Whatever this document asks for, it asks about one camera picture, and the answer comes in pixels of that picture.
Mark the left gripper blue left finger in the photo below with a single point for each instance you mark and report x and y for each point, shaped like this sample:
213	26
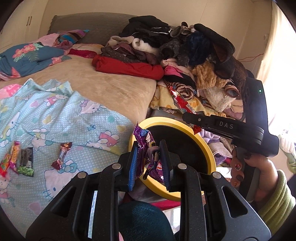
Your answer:
132	172

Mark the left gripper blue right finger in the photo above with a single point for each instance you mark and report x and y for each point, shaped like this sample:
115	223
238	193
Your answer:
166	164

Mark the purple snack wrapper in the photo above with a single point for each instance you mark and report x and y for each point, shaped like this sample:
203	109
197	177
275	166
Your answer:
148	155

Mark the brown chocolate bar wrapper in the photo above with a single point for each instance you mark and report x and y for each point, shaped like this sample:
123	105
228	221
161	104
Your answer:
64	149

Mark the green peas snack packet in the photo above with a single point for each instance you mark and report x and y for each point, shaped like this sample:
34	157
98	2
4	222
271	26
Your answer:
26	162

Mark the orange pink snack packet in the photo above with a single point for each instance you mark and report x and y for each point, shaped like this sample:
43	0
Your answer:
15	151

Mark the red plastic bag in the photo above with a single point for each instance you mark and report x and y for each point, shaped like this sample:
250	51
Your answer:
184	107

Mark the red rainbow candy tube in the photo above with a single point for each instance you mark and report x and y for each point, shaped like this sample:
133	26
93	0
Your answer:
5	163

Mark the yellow rimmed black trash bin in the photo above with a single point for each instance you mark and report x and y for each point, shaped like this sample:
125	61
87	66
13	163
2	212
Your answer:
181	140

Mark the person's right hand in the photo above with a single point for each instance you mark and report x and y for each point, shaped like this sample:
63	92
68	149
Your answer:
268	175

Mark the lilac knit sweater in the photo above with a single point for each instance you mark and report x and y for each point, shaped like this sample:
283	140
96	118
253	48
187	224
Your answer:
220	147

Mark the beige bed sheet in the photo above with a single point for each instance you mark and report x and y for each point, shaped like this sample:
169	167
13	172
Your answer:
127	95

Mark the light blue Hello Kitty blanket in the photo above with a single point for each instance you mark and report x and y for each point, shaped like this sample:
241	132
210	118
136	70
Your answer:
43	117

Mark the green sweater right sleeve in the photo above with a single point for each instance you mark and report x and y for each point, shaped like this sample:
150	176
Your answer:
279	206

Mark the red folded garment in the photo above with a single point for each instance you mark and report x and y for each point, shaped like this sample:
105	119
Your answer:
114	66

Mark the pile of mixed clothes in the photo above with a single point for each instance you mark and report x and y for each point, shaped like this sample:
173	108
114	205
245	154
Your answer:
197	62

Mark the grey quilted headboard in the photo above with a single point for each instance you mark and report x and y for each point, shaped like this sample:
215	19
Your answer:
101	26

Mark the striped colourful pillow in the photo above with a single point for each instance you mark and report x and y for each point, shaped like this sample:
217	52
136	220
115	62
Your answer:
66	39

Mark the pink cartoon blanket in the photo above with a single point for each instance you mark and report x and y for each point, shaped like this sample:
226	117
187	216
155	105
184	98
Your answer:
9	91

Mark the blue and pink floral quilt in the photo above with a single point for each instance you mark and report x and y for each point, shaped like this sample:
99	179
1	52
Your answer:
25	59

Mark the white built-in wardrobe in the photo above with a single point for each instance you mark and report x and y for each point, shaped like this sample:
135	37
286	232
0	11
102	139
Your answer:
23	26

